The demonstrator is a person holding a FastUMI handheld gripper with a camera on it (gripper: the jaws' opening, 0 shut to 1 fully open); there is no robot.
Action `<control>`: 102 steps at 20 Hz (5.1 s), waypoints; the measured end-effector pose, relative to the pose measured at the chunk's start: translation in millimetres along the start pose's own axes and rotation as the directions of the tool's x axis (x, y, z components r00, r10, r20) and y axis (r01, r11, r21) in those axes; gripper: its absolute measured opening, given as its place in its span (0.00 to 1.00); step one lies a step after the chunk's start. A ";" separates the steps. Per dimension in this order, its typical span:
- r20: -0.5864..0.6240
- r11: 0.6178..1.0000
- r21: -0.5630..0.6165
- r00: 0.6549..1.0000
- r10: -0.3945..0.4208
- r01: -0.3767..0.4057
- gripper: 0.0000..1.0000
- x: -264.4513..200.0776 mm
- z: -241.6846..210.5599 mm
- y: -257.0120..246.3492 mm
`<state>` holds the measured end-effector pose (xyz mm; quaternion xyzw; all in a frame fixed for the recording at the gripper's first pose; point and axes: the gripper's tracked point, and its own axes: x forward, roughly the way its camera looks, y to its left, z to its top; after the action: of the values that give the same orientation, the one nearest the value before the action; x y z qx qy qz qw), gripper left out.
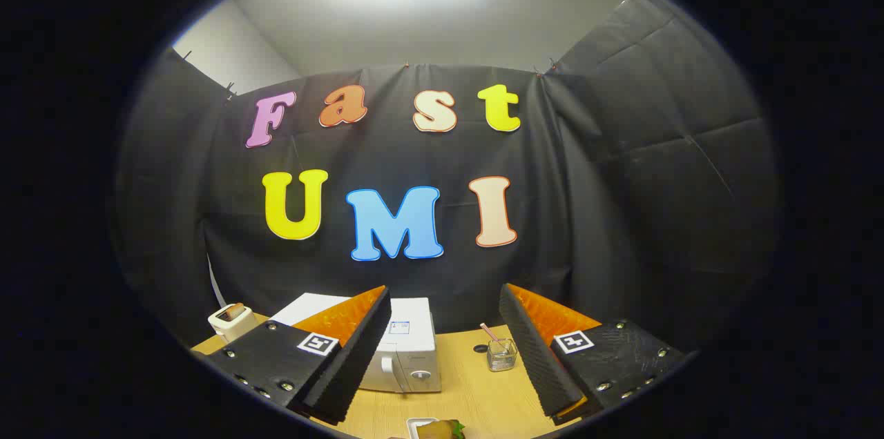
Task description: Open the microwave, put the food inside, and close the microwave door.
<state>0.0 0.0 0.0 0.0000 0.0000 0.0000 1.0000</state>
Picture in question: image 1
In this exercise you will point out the white microwave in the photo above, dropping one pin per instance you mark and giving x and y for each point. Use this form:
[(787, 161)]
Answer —
[(407, 356)]

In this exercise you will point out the pink straw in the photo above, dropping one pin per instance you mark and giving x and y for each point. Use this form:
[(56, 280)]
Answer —
[(490, 333)]

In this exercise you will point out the white toaster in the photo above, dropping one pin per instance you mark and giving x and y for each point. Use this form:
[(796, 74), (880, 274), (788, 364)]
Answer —
[(231, 330)]

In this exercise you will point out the toast slice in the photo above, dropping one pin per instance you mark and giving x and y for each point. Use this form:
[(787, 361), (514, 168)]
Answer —
[(235, 311)]

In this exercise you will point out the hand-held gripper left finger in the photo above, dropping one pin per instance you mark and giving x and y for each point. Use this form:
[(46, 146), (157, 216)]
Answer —
[(359, 363)]

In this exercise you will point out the sandwich with lettuce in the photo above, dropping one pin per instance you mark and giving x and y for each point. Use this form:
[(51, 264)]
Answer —
[(438, 431)]

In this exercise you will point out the small white rectangular tray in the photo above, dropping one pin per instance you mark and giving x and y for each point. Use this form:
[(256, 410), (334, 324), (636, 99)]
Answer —
[(413, 425)]

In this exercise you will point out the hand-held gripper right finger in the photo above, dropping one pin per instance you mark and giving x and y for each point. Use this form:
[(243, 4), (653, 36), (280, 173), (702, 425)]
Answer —
[(539, 363)]

